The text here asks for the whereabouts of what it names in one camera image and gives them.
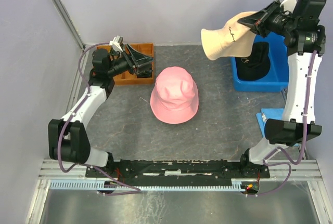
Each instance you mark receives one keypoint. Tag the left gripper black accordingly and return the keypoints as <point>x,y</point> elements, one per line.
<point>141,61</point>

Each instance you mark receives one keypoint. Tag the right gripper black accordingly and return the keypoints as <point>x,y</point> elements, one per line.
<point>260,18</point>

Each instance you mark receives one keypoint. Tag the beige hat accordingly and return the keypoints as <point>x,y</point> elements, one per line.
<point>232,40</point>

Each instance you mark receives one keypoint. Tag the black cap with logo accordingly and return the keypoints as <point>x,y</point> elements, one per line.
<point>255,66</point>

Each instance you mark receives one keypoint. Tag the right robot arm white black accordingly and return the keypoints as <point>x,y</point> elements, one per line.
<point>305,40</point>

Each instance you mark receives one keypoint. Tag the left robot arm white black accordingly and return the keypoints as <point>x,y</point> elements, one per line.
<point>67,137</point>

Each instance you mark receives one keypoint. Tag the orange compartment tray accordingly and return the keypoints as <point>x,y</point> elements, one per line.
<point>131,79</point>

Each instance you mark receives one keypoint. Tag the blue plastic bin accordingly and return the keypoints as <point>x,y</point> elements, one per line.
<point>277,78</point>

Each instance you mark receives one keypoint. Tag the blue cloth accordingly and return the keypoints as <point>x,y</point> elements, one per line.
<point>262,120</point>

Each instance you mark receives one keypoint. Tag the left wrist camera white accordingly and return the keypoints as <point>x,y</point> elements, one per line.
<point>117,43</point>

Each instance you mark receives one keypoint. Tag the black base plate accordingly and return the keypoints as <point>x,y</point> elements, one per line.
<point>184,172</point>

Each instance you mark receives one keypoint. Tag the light blue cable duct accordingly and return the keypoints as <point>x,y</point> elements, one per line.
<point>102,185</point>

